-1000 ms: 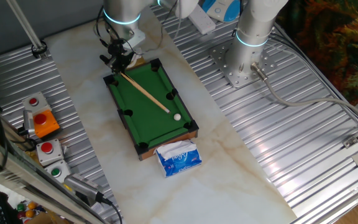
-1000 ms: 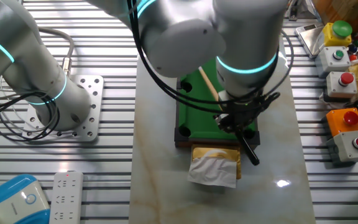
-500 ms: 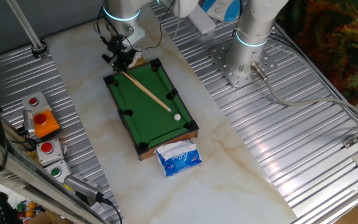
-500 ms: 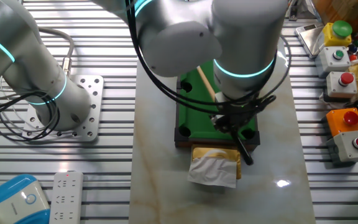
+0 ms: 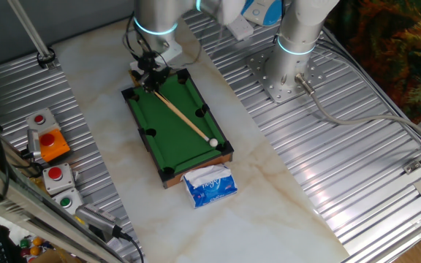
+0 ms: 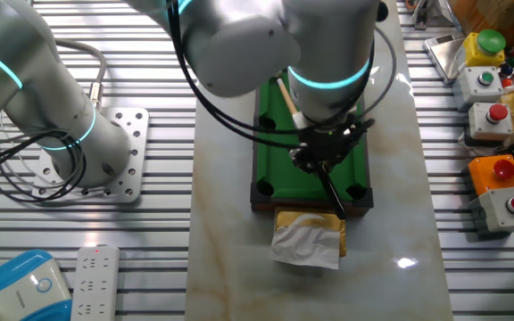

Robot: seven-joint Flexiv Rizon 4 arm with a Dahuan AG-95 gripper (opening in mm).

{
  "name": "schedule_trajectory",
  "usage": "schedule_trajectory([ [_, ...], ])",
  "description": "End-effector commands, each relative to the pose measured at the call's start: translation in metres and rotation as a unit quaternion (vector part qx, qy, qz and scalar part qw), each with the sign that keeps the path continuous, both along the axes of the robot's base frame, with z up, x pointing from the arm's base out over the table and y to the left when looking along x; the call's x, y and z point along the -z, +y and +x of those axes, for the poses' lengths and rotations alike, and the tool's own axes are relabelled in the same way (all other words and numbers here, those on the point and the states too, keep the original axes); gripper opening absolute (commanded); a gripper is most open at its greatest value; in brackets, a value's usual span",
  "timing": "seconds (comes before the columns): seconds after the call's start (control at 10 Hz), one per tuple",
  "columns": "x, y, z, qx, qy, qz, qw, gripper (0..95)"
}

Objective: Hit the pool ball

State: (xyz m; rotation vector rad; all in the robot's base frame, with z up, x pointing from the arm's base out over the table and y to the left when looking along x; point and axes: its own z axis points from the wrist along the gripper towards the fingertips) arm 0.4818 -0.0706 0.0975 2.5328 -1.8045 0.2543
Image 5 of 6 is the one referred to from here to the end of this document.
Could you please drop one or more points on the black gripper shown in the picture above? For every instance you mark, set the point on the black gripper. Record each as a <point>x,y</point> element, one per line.
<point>151,67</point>

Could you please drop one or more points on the wooden pool cue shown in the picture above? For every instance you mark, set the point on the wooden pool cue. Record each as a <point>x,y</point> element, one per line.
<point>181,116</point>

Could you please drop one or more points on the white cue ball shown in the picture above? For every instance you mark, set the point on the white cue ball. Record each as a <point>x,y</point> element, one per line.
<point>213,142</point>

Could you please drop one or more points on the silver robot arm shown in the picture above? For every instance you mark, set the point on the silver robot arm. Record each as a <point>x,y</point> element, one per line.
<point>298,36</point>

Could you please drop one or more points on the mini green pool table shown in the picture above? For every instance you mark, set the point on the mini green pool table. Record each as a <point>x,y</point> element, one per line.
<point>174,146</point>

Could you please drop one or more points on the orange ball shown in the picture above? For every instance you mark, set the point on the orange ball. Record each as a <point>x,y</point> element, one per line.
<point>34,251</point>
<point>37,241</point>

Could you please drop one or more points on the green ball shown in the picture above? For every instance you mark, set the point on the green ball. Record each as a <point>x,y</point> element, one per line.
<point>24,243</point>

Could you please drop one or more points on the red ball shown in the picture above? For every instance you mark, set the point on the red ball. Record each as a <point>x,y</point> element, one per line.
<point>25,252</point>

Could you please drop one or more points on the white power strip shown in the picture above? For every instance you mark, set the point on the white power strip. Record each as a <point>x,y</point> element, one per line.
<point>241,27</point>

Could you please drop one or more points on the black pole clamp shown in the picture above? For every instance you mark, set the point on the black pole clamp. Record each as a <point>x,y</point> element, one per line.
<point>46,58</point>

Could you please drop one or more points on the grey box flat red button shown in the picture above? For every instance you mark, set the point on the grey box flat red button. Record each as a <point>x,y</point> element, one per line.
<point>42,118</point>

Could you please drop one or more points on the orange box red mushroom button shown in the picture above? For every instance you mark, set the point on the orange box red mushroom button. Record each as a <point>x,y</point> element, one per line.
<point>53,144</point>

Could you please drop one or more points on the blue tissue pack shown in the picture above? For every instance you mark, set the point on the blue tissue pack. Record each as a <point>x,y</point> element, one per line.
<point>210,190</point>

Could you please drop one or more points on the blue and white device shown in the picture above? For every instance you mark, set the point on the blue and white device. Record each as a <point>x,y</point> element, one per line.
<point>261,11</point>

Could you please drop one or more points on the grey box red mushroom button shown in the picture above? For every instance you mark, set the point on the grey box red mushroom button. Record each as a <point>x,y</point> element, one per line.
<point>57,177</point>

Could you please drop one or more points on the small silver metal block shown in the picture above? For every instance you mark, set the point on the small silver metal block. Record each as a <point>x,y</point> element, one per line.
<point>33,144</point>

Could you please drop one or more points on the grey stand pole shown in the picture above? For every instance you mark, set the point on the grey stand pole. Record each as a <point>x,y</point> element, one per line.
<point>27,27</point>

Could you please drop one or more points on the grey box green button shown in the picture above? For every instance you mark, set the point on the grey box green button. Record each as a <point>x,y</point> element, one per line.
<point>66,201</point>

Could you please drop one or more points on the brown cardboard box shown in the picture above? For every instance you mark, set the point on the brown cardboard box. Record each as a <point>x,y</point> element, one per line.
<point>53,256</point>

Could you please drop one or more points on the colourful patterned cloth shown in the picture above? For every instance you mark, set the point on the colourful patterned cloth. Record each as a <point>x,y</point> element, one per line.
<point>389,44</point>

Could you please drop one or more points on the silver depth camera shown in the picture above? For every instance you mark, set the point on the silver depth camera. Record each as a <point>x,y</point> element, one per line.
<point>95,219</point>

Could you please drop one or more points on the aluminium frame beam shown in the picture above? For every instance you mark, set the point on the aluminium frame beam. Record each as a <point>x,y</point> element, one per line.
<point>20,204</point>

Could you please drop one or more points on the small metal bracket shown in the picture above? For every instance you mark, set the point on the small metal bracket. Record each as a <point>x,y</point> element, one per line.
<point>412,167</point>

